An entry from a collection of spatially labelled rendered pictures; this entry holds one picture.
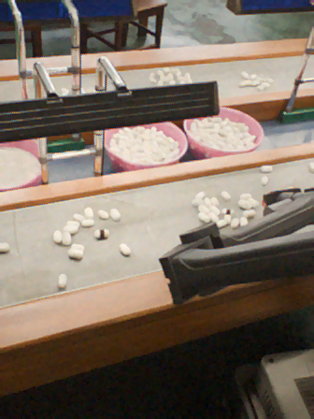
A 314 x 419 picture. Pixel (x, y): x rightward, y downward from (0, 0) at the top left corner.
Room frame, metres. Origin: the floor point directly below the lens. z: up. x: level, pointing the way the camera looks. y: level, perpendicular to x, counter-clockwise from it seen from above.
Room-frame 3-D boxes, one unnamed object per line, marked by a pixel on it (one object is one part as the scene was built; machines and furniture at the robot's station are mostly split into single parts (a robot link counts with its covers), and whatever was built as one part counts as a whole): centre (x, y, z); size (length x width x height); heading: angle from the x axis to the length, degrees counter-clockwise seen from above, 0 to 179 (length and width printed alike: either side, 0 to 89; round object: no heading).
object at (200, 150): (1.40, -0.19, 0.72); 0.27 x 0.27 x 0.10
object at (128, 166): (1.27, 0.06, 0.72); 0.27 x 0.27 x 0.10
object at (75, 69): (1.33, 0.38, 0.90); 0.20 x 0.19 x 0.45; 117
